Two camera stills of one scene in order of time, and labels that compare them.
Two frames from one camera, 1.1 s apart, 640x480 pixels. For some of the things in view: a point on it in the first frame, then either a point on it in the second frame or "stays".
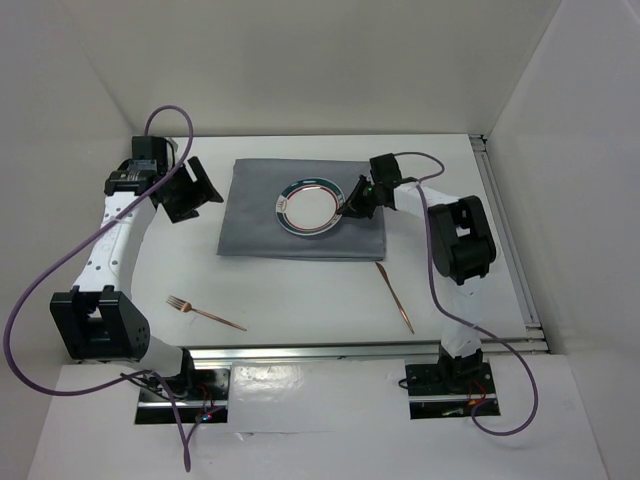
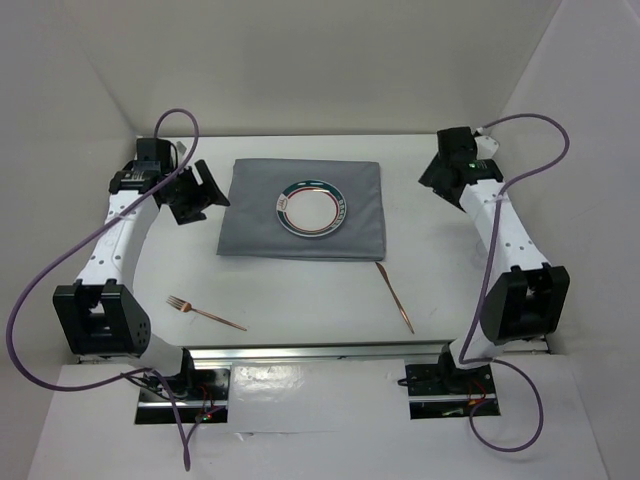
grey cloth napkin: (250, 225) stays
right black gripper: (359, 208) → (431, 177)
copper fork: (185, 307) stays
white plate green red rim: (309, 206) stays
